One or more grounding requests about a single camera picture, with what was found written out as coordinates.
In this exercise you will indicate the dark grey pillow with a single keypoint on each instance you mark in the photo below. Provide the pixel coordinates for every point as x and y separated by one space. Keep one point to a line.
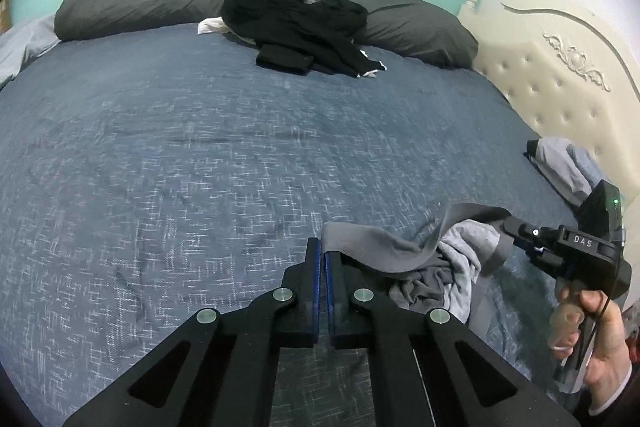
415 32
140 2

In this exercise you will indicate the grey underwear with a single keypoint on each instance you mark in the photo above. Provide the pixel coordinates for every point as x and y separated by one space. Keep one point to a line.
380 252

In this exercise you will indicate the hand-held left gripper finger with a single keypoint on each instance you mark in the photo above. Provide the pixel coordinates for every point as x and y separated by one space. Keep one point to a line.
316 292
328 297

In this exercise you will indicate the pile of black clothes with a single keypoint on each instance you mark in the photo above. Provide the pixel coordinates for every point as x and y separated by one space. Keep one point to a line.
295 22

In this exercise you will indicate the white cloth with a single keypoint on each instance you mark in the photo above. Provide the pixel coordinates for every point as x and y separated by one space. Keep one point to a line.
212 27

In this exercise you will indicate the pile of grey clothes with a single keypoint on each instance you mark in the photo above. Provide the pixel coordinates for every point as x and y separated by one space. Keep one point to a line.
560 167

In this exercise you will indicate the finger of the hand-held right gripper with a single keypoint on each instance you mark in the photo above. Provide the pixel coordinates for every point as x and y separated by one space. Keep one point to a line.
522 233

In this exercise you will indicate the blue patterned blanket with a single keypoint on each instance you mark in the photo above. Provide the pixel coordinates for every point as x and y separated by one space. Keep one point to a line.
175 157

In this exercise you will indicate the person's right hand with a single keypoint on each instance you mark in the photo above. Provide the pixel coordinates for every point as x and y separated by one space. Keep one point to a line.
612 347

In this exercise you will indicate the light grey cloth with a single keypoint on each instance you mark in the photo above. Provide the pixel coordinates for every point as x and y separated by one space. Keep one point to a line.
462 257

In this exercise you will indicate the light grey bed sheet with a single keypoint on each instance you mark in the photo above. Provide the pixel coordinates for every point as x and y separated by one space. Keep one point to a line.
25 47

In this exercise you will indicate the person's right forearm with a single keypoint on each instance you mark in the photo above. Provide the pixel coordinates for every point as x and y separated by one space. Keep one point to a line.
617 402

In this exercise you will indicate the cream tufted headboard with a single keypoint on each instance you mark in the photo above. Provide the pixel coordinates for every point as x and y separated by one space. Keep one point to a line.
550 97

